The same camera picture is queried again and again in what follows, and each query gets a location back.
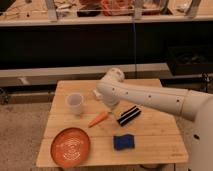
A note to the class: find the white toy bottle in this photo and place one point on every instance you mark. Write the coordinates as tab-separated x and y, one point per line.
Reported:
97	95

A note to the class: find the translucent plastic cup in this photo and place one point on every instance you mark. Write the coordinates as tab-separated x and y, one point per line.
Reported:
74	102

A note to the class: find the orange ribbed plate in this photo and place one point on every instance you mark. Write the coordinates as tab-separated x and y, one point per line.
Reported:
70	147

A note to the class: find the black bin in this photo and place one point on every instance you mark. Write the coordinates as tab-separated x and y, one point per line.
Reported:
189	60

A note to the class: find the orange carrot shaped pepper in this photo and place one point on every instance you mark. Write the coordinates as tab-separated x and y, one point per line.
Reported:
99	118

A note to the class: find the blue sponge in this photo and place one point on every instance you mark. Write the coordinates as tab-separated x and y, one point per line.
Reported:
123	142

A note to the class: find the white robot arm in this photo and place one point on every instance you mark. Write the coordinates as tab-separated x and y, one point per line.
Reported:
191	105

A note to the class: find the wooden table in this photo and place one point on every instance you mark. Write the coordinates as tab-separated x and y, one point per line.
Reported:
151	138

